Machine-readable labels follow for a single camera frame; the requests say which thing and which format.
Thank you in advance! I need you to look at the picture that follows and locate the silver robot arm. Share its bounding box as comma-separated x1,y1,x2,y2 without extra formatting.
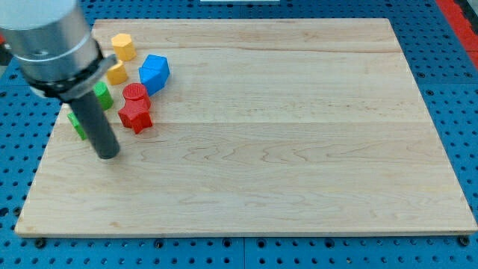
1,0,117,102

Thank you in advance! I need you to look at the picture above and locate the yellow block near arm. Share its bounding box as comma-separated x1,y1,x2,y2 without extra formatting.
106,60,128,85

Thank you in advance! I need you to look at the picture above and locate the red star block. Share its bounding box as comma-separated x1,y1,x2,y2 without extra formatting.
118,99,153,134

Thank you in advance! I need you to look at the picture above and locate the wooden board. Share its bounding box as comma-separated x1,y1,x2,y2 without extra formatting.
15,18,477,238

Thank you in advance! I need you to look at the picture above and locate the blue cube block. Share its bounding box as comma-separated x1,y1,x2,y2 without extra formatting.
138,67,169,96

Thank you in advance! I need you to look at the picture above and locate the blue block behind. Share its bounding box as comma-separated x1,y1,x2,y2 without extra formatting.
141,55,170,84

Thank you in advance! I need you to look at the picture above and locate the red cylinder block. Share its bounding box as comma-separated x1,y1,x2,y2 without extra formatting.
122,83,151,108

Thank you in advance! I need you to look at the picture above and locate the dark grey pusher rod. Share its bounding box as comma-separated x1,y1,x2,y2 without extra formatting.
69,90,120,159

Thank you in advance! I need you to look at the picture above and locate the green cylinder block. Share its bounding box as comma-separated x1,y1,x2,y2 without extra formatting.
93,81,114,111

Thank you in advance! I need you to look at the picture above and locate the yellow hexagon block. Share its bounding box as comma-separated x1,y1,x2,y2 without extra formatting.
111,34,137,61

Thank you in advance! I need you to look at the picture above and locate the green block left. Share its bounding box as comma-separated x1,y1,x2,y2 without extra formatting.
67,112,87,140

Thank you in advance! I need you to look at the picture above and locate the red strip at right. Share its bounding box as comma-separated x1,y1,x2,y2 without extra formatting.
435,0,477,67

